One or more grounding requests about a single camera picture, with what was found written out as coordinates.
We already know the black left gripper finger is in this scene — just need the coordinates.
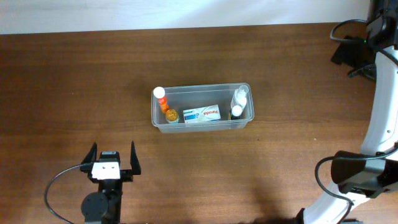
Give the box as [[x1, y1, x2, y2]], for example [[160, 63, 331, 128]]
[[80, 142, 97, 170], [130, 141, 141, 175]]

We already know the gold lid small jar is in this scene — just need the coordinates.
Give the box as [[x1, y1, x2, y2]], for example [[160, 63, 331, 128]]
[[165, 110, 179, 124]]

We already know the orange effervescent tablet tube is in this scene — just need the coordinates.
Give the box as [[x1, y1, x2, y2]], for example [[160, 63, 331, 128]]
[[153, 86, 169, 114]]

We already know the white Panadol box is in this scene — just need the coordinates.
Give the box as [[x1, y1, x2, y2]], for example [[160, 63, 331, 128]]
[[183, 105, 221, 124]]

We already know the dark bottle white cap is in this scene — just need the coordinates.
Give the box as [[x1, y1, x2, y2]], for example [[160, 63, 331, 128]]
[[229, 105, 243, 120]]

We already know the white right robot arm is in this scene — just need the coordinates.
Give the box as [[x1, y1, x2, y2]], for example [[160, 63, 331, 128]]
[[292, 1, 397, 223]]

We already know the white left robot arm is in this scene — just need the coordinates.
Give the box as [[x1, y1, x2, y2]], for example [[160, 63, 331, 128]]
[[80, 142, 141, 223]]

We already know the clear plastic container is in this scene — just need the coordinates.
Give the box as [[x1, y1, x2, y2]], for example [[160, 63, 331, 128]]
[[151, 83, 254, 133]]

